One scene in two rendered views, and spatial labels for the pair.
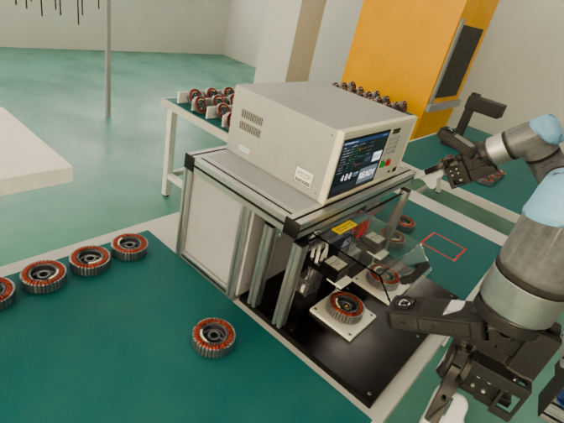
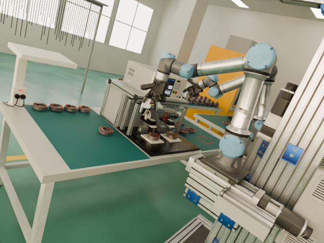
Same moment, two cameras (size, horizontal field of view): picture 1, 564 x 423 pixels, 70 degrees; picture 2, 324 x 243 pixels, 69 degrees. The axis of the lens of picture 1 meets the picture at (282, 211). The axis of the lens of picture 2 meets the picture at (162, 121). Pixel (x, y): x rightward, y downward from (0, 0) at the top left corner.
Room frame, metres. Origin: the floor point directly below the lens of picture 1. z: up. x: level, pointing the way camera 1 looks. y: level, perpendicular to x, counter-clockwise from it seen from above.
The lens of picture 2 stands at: (-0.95, -0.49, 1.52)
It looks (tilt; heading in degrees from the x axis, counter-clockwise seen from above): 17 degrees down; 6
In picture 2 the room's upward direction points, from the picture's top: 19 degrees clockwise
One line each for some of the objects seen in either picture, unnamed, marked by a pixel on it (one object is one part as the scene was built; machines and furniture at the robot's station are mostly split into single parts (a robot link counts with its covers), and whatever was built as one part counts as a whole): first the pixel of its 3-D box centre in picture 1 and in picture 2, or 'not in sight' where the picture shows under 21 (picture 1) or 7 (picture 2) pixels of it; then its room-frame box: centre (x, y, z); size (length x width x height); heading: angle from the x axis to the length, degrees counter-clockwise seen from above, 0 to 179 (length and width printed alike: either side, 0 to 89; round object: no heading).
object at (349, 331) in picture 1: (343, 313); (152, 138); (0.95, -0.26, 0.78); 0.15 x 0.15 x 0.01; 56
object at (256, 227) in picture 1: (313, 222); (149, 112); (1.20, -0.11, 0.92); 0.66 x 0.01 x 0.30; 146
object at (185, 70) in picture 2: not in sight; (183, 69); (0.35, -0.37, 1.45); 0.11 x 0.11 x 0.08; 72
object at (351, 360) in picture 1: (357, 298); (160, 139); (1.06, -0.31, 0.76); 0.64 x 0.47 x 0.02; 146
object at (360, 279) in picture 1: (380, 283); (170, 137); (1.15, -0.39, 0.78); 0.15 x 0.15 x 0.01; 56
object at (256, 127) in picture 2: not in sight; (260, 130); (0.79, -1.00, 1.20); 0.13 x 0.12 x 0.14; 171
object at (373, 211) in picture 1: (361, 217); (163, 108); (1.11, -0.24, 1.03); 0.62 x 0.01 x 0.03; 146
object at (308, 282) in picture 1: (308, 281); (142, 128); (1.03, -0.14, 0.80); 0.08 x 0.05 x 0.06; 146
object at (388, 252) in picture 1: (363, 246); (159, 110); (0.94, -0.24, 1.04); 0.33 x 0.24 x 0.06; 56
